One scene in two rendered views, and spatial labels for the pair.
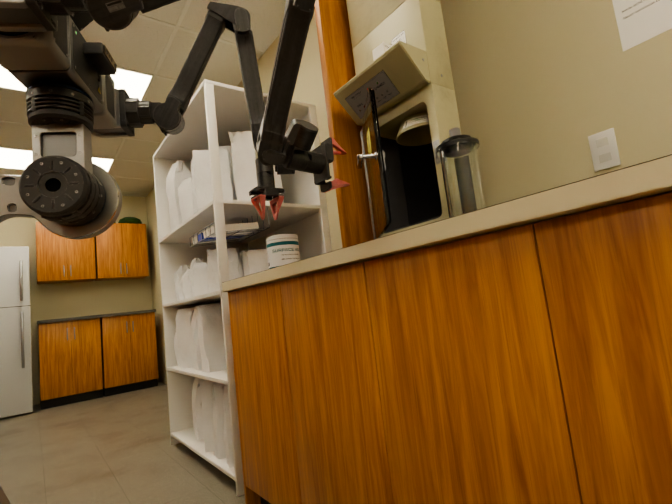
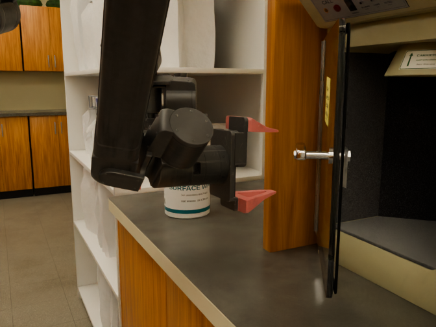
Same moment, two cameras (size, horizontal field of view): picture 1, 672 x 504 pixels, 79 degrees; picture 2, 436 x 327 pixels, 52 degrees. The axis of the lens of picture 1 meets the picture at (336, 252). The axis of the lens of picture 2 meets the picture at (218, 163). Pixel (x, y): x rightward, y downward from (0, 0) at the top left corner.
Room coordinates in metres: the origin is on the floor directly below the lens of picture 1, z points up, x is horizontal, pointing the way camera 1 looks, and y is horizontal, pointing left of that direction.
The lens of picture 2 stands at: (0.46, -0.10, 1.30)
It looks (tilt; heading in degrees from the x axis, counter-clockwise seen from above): 10 degrees down; 11
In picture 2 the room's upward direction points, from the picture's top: straight up
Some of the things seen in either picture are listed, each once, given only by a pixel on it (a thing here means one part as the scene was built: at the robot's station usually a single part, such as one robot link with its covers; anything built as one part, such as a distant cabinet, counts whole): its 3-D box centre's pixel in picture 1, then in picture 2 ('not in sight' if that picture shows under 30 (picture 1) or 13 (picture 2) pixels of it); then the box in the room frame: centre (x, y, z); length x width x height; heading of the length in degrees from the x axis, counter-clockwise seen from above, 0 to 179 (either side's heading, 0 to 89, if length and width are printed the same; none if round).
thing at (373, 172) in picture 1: (373, 170); (327, 151); (1.23, -0.14, 1.19); 0.30 x 0.01 x 0.40; 1
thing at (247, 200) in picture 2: (335, 178); (249, 185); (1.13, -0.02, 1.15); 0.09 x 0.07 x 0.07; 128
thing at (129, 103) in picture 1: (138, 112); not in sight; (1.20, 0.56, 1.45); 0.09 x 0.08 x 0.12; 11
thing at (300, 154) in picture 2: (365, 160); (311, 151); (1.16, -0.12, 1.20); 0.10 x 0.05 x 0.03; 1
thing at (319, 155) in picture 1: (314, 162); (208, 165); (1.09, 0.03, 1.19); 0.07 x 0.07 x 0.10; 38
